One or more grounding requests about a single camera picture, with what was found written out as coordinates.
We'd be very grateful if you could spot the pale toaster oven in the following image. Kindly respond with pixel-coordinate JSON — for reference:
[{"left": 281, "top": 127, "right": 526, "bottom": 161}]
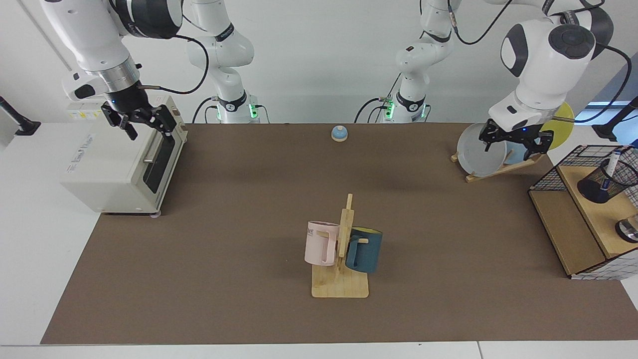
[{"left": 60, "top": 95, "right": 187, "bottom": 218}]

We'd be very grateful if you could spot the grey plate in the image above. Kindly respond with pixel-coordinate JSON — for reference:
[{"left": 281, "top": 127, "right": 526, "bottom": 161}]
[{"left": 457, "top": 123, "right": 507, "bottom": 178}]

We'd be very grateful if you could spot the wooden plate rack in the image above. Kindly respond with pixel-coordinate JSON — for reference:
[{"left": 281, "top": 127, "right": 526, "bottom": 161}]
[{"left": 451, "top": 150, "right": 547, "bottom": 183}]

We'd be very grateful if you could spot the wooden cup stand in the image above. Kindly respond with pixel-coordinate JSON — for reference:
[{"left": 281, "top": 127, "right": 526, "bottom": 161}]
[{"left": 312, "top": 193, "right": 370, "bottom": 299}]

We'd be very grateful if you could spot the black mesh pen holder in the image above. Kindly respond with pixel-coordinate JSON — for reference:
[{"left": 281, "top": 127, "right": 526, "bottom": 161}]
[{"left": 576, "top": 158, "right": 638, "bottom": 204}]

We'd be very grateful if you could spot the light blue plate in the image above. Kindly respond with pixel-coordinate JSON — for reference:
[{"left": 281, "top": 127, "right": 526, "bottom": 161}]
[{"left": 502, "top": 141, "right": 531, "bottom": 165}]

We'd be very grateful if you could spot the pink cup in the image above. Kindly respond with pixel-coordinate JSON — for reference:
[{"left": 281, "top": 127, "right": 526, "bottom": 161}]
[{"left": 305, "top": 221, "right": 340, "bottom": 267}]

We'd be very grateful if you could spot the yellow plate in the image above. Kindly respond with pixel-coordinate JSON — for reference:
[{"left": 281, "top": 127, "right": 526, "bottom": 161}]
[{"left": 540, "top": 101, "right": 575, "bottom": 151}]

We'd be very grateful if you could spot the white box with yellow labels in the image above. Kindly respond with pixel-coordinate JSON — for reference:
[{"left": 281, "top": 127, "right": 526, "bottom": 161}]
[{"left": 66, "top": 100, "right": 105, "bottom": 120}]

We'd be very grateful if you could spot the dark teal cup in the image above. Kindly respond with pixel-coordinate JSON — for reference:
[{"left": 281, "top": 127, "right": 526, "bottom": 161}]
[{"left": 345, "top": 227, "right": 383, "bottom": 274}]

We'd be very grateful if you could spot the black camera stand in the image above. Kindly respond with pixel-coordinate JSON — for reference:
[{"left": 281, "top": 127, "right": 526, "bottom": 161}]
[
  {"left": 0, "top": 96, "right": 41, "bottom": 136},
  {"left": 592, "top": 96, "right": 638, "bottom": 143}
]

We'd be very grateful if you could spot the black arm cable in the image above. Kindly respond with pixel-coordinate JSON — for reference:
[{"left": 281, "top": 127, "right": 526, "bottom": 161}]
[
  {"left": 446, "top": 0, "right": 634, "bottom": 124},
  {"left": 137, "top": 15, "right": 210, "bottom": 95}
]

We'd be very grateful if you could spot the brown table cloth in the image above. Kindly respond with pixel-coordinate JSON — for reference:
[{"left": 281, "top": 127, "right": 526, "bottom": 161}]
[{"left": 41, "top": 123, "right": 638, "bottom": 345}]

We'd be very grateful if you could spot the black base cable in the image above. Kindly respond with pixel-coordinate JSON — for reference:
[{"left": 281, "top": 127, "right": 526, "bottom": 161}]
[
  {"left": 192, "top": 96, "right": 221, "bottom": 124},
  {"left": 354, "top": 96, "right": 397, "bottom": 124}
]

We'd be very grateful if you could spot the wire basket with wooden floor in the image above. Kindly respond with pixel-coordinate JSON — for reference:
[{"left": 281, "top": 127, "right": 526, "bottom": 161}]
[{"left": 528, "top": 145, "right": 638, "bottom": 281}]

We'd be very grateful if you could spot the white marker with blue cap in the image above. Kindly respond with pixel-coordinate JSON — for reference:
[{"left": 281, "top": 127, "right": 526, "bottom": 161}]
[{"left": 601, "top": 149, "right": 623, "bottom": 192}]

